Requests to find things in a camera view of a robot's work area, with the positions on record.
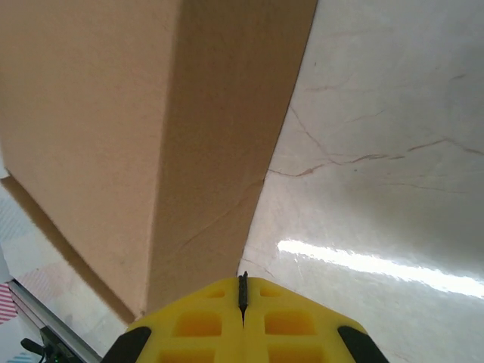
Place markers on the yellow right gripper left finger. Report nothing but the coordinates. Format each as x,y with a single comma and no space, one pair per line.
196,325

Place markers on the brown cardboard box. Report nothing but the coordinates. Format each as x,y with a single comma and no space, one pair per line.
113,113

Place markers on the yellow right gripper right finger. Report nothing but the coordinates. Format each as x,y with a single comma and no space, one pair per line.
287,325

